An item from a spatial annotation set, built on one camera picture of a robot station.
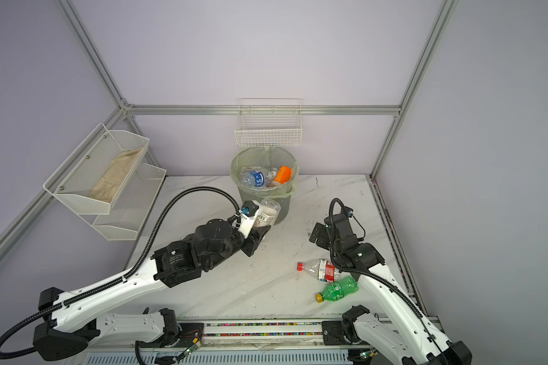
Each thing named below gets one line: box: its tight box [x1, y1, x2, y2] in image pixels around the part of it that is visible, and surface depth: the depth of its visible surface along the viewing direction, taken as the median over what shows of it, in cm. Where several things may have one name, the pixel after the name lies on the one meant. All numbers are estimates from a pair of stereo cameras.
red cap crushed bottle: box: [296, 258, 336, 283], surface depth 86 cm
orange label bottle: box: [274, 165, 292, 185], surface depth 90 cm
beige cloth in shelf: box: [89, 146, 143, 204], surface depth 81 cm
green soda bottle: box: [315, 276, 360, 304], surface depth 80 cm
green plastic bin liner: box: [229, 146, 300, 199], surface depth 92 cm
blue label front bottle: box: [240, 170, 276, 188], surface depth 84 cm
